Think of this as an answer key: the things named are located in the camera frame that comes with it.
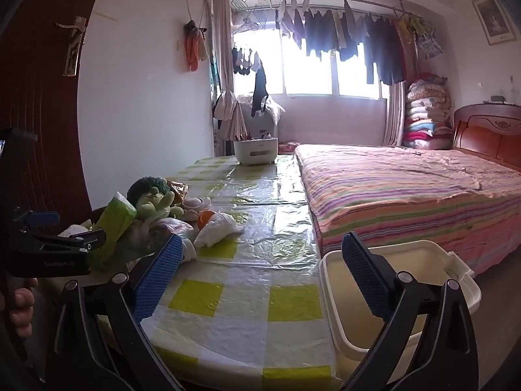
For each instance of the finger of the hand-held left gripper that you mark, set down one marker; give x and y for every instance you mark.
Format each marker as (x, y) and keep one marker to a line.
(40, 218)
(73, 241)

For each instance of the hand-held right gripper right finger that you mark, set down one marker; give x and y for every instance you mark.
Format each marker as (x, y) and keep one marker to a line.
(366, 277)

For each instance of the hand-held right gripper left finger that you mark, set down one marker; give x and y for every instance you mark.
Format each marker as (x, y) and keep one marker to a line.
(158, 281)

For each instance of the green tissue packet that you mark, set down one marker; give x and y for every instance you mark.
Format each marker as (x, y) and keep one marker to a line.
(116, 216)

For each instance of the clear plastic bag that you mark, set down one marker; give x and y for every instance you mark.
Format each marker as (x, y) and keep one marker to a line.
(173, 228)

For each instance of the cream plastic bin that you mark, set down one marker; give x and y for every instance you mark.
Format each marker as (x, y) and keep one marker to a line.
(427, 277)

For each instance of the orange peel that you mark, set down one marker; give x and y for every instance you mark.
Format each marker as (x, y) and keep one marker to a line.
(205, 219)

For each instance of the white plastic bag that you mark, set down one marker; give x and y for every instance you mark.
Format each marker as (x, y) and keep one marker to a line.
(217, 230)

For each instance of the green plush toy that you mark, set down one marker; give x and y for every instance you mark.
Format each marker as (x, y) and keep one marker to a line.
(150, 199)

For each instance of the orange snack wrapper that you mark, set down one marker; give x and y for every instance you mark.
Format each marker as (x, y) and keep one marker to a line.
(179, 190)

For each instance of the person's left hand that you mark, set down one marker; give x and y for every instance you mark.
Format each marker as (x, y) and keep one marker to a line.
(22, 305)

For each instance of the yellow-green checked tablecloth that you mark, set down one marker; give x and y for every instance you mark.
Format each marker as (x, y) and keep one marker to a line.
(244, 293)

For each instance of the striped bed sheet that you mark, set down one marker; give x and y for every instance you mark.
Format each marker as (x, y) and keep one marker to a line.
(407, 195)

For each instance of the dark red wooden door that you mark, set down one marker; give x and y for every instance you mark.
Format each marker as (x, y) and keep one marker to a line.
(40, 89)

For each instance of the beige curtain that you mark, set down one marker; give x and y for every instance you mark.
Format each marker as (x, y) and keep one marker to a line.
(395, 118)
(223, 49)

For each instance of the white oval plastic container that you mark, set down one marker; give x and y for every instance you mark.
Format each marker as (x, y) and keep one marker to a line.
(256, 150)

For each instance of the stack of folded quilts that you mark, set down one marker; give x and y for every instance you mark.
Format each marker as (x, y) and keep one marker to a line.
(427, 110)

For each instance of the wooden bed headboard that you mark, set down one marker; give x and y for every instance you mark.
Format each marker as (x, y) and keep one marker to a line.
(480, 138)

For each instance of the covered washing machine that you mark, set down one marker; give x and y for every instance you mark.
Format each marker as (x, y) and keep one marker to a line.
(264, 124)

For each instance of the window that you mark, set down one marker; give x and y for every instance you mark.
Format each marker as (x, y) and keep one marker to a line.
(309, 73)

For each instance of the black hanging garment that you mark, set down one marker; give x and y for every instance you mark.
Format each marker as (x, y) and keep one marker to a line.
(259, 89)

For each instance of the orange cloth on hook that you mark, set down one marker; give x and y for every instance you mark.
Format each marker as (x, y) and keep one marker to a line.
(194, 47)

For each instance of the small hanging laundry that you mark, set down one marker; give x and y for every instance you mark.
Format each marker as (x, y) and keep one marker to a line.
(244, 63)

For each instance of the row of hanging clothes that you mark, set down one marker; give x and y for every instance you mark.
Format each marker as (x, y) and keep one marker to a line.
(382, 40)

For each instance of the framed picture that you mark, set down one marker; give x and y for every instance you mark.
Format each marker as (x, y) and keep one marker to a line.
(492, 20)

